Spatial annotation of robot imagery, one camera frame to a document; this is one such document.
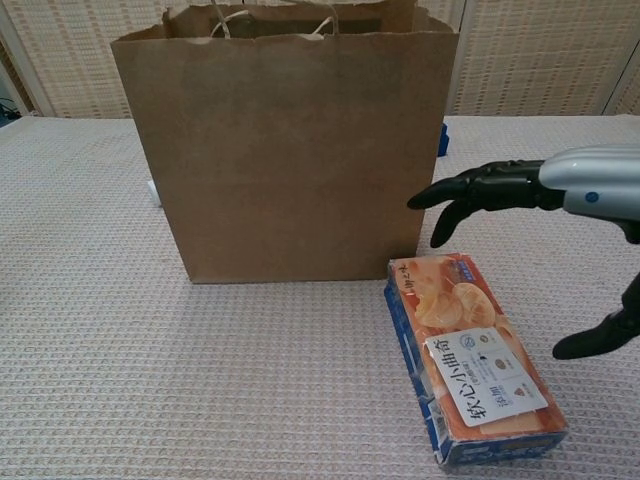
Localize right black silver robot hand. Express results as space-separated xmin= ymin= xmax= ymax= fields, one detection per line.
xmin=407 ymin=144 xmax=640 ymax=360

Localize orange cookie box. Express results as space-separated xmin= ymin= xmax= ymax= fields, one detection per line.
xmin=383 ymin=252 xmax=571 ymax=469

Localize brown paper bag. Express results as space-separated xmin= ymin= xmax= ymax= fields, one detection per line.
xmin=109 ymin=0 xmax=459 ymax=285

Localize bamboo folding screen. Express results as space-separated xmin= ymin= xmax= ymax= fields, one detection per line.
xmin=0 ymin=0 xmax=640 ymax=120

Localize cream woven tablecloth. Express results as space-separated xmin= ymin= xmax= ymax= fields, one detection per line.
xmin=0 ymin=113 xmax=640 ymax=480

